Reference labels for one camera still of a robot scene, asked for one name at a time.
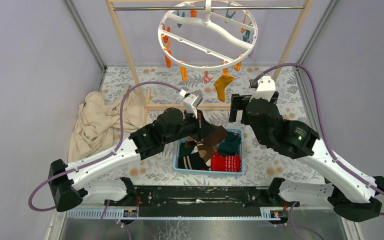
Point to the brown striped sock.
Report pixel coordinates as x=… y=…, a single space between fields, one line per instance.
x=206 y=152

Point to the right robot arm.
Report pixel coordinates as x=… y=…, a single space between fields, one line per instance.
x=348 y=191

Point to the tan brown sock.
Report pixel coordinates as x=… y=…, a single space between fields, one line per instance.
x=190 y=143

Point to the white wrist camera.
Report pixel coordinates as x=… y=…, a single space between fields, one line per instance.
x=265 y=88
x=191 y=102

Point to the white round clip hanger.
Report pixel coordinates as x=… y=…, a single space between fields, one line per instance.
x=194 y=37

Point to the wooden drying rack frame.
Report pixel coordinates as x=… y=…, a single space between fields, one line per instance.
x=139 y=82

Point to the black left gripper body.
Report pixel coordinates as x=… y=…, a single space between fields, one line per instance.
x=188 y=128

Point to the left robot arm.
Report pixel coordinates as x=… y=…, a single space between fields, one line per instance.
x=75 y=183

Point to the dark teal sock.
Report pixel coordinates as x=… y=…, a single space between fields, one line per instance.
x=230 y=145

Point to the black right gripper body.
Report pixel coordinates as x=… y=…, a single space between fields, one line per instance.
x=261 y=137

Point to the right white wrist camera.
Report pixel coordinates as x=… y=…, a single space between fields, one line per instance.
x=265 y=88

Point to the mustard yellow sock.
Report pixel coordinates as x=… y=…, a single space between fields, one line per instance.
x=220 y=85

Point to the red patterned sock pair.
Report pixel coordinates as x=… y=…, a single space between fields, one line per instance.
x=232 y=163

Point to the beige crumpled cloth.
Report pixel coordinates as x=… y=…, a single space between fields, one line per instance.
x=94 y=130

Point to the light blue plastic basket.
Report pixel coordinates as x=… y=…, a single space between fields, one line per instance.
x=210 y=172

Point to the dark green sock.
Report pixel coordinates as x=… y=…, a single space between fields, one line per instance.
x=185 y=151

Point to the dark brown sock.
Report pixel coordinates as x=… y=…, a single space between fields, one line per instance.
x=216 y=137

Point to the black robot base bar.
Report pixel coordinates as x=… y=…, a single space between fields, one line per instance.
x=158 y=201

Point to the black sock with beige stripes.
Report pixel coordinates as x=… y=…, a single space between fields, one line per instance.
x=192 y=162

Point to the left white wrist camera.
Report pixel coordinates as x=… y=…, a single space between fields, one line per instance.
x=191 y=102

